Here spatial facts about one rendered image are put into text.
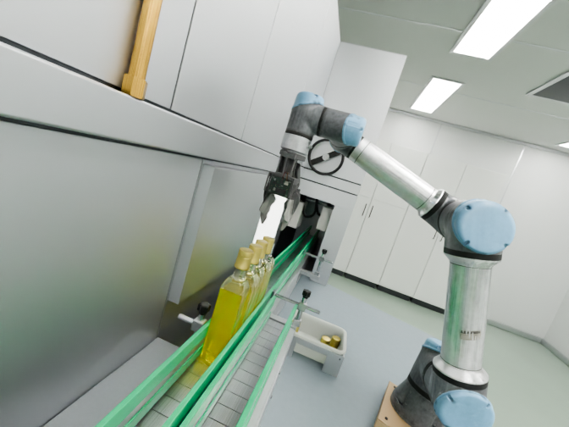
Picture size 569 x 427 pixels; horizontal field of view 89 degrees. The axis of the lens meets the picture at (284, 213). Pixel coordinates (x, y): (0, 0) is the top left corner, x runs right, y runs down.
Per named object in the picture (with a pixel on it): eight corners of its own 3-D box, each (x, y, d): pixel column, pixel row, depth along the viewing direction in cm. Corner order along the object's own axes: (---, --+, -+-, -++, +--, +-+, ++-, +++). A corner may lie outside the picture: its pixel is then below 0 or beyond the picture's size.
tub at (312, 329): (286, 326, 118) (293, 307, 117) (339, 349, 114) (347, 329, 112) (276, 349, 101) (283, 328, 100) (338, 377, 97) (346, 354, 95)
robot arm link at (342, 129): (366, 124, 79) (328, 114, 81) (369, 113, 68) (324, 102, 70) (356, 152, 80) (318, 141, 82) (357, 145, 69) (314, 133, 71)
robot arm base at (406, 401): (442, 418, 88) (456, 390, 87) (441, 448, 75) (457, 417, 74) (394, 385, 96) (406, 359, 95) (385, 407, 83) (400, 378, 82)
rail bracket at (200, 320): (176, 340, 72) (189, 291, 70) (200, 351, 71) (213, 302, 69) (166, 348, 69) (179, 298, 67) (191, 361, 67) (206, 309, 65)
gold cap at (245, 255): (234, 268, 65) (240, 251, 64) (233, 263, 68) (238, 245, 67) (250, 271, 66) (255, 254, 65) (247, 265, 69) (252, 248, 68)
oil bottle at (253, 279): (221, 335, 79) (242, 263, 76) (240, 343, 78) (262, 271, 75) (212, 346, 74) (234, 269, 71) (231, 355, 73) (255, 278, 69)
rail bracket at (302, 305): (267, 310, 99) (278, 277, 97) (313, 329, 96) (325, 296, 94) (264, 313, 96) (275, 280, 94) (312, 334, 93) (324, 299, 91)
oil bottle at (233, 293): (210, 346, 74) (233, 268, 70) (229, 354, 73) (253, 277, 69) (198, 357, 68) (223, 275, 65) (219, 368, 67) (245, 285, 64)
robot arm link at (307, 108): (327, 95, 70) (294, 86, 72) (312, 139, 72) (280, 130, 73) (329, 103, 78) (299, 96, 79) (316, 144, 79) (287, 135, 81)
